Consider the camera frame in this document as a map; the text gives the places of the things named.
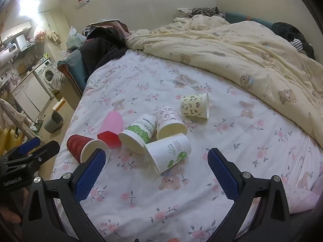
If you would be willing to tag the cardboard box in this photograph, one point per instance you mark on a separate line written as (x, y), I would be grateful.
(58, 105)

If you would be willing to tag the white cup with green print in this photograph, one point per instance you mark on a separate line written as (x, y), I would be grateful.
(165, 152)

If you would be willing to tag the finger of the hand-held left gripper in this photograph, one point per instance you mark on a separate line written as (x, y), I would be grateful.
(46, 148)
(29, 145)

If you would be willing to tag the red paper cup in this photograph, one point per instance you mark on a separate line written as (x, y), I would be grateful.
(80, 146)

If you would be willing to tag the white kitchen counter cabinet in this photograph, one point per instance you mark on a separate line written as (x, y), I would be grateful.
(29, 93)

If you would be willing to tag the teal pillow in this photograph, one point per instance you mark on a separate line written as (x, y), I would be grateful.
(249, 20)

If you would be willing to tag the striped cloth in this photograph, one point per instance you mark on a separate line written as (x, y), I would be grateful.
(297, 45)

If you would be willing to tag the dark clothes pile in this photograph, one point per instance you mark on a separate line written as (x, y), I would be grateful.
(103, 45)

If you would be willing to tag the teal bed frame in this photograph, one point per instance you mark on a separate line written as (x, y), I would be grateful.
(73, 66)

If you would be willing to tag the white water heater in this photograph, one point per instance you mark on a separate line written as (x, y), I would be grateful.
(7, 53)

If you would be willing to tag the grey trash bin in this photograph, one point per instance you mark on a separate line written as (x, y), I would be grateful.
(53, 123)

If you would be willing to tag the pink printed paper cup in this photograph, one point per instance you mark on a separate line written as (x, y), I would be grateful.
(169, 124)

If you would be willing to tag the black plush cloth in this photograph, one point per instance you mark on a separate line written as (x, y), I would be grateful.
(290, 32)

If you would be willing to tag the white washing machine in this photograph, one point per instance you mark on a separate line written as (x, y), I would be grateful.
(46, 74)

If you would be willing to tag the hanging beige towel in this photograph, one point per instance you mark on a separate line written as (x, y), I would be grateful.
(11, 116)

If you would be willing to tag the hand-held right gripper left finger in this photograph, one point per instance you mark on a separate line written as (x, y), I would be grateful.
(90, 175)

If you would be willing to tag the cream bear print comforter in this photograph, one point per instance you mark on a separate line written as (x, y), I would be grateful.
(227, 45)

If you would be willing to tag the yellow printed paper cup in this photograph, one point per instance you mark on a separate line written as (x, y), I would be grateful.
(194, 105)

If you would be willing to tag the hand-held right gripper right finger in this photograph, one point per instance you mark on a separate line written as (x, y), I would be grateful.
(223, 175)

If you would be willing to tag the red wall hook item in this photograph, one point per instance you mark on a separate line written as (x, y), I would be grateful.
(83, 0)

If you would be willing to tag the pink and red cup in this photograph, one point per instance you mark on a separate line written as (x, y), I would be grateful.
(111, 128)

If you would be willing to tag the white cup with green label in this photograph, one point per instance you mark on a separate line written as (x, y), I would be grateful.
(137, 134)

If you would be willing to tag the white plastic bag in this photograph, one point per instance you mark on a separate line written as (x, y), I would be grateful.
(75, 37)

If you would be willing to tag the white upper cabinet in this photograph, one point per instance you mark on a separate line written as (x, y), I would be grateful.
(15, 30)

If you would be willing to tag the leopard print cloth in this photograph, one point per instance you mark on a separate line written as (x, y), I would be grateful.
(207, 11)

